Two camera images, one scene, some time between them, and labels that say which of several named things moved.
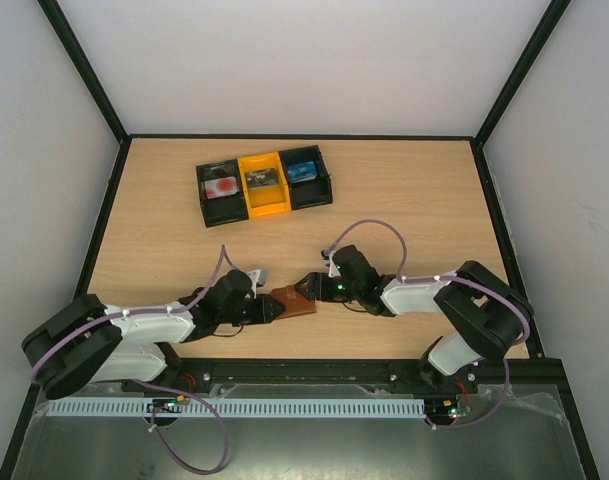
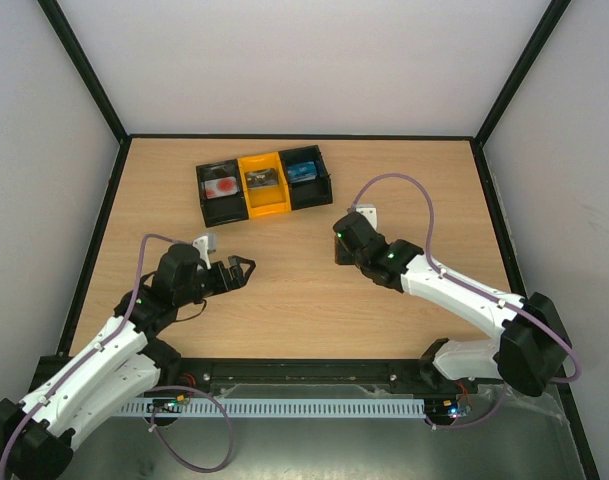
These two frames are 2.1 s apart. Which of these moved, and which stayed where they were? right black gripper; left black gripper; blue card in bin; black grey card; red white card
Moved: right black gripper; left black gripper
Stayed: blue card in bin; red white card; black grey card
